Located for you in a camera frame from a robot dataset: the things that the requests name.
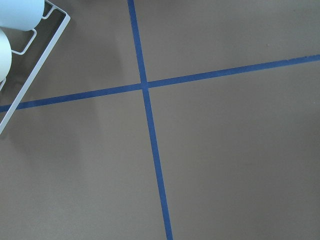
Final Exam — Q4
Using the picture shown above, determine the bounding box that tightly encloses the white cup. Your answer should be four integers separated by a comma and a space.
0, 29, 12, 82

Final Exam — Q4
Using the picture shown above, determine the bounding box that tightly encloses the light blue cup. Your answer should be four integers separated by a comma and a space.
0, 0, 45, 31

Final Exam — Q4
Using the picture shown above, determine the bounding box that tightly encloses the white wire cup rack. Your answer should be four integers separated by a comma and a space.
0, 0, 71, 133

